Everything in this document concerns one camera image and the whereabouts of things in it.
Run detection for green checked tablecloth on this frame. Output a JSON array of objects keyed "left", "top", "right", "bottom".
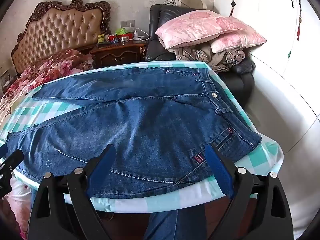
[{"left": 0, "top": 61, "right": 284, "bottom": 214}]

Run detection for red floral quilt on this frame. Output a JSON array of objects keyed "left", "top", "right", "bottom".
[{"left": 2, "top": 49, "right": 94, "bottom": 105}]

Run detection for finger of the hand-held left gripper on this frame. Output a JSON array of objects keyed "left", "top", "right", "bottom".
[{"left": 0, "top": 144, "right": 24, "bottom": 179}]

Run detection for small pink floral pillow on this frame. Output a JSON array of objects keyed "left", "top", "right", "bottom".
[{"left": 210, "top": 31, "right": 267, "bottom": 54}]

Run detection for white wardrobe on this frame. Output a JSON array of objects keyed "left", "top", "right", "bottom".
[{"left": 214, "top": 0, "right": 320, "bottom": 120}]

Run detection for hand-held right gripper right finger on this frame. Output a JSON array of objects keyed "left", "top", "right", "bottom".
[{"left": 204, "top": 144, "right": 294, "bottom": 240}]

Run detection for dark wooden nightstand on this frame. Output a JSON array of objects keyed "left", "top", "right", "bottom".
[{"left": 89, "top": 39, "right": 148, "bottom": 68}]

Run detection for beige plaid blanket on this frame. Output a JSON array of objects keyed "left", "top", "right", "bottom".
[{"left": 174, "top": 44, "right": 247, "bottom": 73}]

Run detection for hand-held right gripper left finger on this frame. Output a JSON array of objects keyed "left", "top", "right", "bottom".
[{"left": 29, "top": 144, "right": 117, "bottom": 240}]

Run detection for beige cushion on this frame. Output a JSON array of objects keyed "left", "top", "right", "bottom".
[{"left": 180, "top": 0, "right": 209, "bottom": 12}]

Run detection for large pink floral pillow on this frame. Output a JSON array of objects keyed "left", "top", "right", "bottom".
[{"left": 155, "top": 10, "right": 250, "bottom": 50}]

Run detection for black leather armchair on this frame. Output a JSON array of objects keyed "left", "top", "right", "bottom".
[{"left": 145, "top": 4, "right": 256, "bottom": 105}]

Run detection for person's leg in jeans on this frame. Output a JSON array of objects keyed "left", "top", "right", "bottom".
[{"left": 144, "top": 201, "right": 207, "bottom": 240}]

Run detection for blue denim pants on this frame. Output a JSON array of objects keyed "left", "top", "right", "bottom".
[{"left": 7, "top": 66, "right": 262, "bottom": 199}]

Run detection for red tassel hanging ornament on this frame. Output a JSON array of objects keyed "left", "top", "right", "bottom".
[{"left": 296, "top": 0, "right": 303, "bottom": 42}]

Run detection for tufted leather bed headboard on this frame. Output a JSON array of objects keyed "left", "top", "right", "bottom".
[{"left": 11, "top": 0, "right": 112, "bottom": 74}]

